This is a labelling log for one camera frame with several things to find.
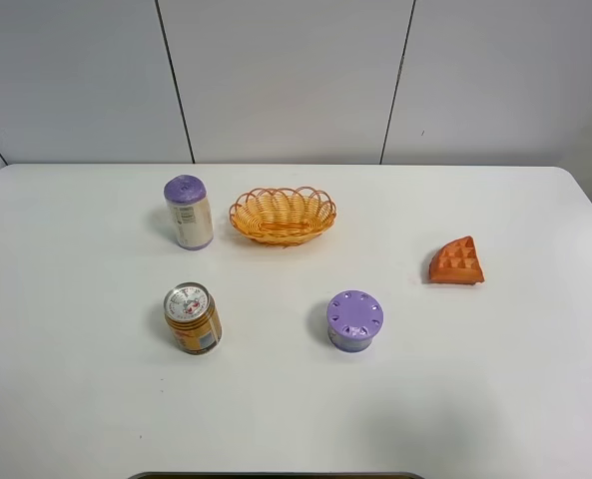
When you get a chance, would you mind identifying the gold drink can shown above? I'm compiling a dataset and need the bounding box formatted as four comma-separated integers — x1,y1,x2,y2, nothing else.
163,282,223,355

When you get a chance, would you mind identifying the orange woven basket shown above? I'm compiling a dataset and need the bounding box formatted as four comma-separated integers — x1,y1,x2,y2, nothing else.
229,186,337,246

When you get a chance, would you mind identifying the purple lidded round container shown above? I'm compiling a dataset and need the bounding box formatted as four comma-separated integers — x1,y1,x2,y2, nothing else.
326,290,384,353

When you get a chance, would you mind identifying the orange waffle wedge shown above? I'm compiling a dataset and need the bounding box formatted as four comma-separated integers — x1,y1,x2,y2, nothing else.
428,236,485,285

